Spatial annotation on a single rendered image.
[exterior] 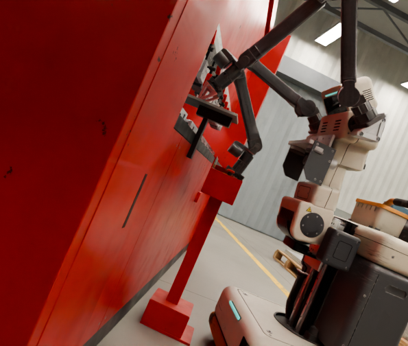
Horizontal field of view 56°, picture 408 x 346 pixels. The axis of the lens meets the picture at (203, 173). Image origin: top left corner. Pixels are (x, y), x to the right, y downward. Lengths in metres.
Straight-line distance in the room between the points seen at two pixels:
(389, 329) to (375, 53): 9.45
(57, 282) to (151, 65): 0.29
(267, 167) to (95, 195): 8.94
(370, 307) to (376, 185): 9.02
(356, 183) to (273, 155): 2.27
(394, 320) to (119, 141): 1.44
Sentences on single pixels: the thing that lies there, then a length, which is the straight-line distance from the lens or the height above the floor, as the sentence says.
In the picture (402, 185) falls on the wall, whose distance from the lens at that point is 11.00.
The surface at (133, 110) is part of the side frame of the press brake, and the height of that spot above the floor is 0.78.
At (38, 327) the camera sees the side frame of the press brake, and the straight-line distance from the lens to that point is 0.55.
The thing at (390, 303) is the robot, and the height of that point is 0.57.
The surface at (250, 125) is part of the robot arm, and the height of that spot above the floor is 1.05.
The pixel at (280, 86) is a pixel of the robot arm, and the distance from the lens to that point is 1.93.
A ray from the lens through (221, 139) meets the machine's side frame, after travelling 3.73.
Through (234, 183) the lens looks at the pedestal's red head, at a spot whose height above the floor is 0.75.
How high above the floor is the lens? 0.74
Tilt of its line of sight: level
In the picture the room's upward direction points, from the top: 24 degrees clockwise
